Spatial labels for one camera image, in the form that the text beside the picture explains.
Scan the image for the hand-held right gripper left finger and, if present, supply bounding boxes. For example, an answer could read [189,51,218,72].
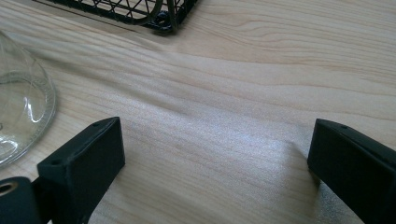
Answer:
[36,117,126,224]

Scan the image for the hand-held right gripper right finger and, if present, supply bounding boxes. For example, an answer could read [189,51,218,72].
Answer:
[306,118,396,224]

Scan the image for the black wire mesh basket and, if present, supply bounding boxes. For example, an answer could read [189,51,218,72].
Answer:
[32,0,200,35]

